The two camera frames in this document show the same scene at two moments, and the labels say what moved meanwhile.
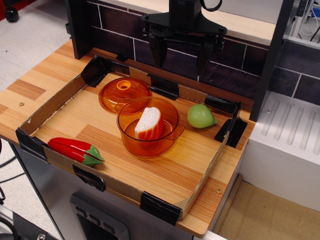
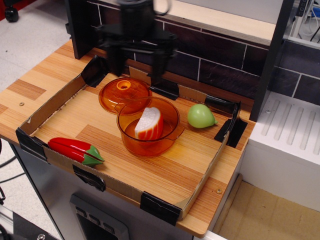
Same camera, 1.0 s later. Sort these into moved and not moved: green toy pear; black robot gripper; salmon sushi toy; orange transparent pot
Moved: black robot gripper
Not moved: green toy pear; salmon sushi toy; orange transparent pot
